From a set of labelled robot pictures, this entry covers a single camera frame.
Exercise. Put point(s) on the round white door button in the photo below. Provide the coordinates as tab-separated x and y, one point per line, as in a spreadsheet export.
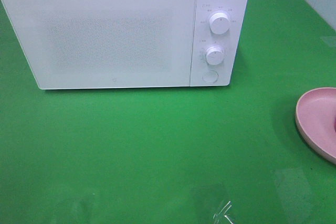
210	76

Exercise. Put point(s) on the white microwave door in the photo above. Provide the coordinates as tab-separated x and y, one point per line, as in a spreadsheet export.
82	44

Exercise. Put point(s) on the pink round plate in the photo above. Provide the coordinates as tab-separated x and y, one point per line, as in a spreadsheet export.
315	120

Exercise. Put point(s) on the lower white microwave knob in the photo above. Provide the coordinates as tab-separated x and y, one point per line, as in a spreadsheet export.
214	55

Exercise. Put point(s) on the white microwave knob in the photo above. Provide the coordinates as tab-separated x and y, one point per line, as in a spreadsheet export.
219	22
214	55

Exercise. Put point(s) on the upper white microwave knob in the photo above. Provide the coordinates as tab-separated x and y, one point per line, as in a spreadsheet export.
219	22

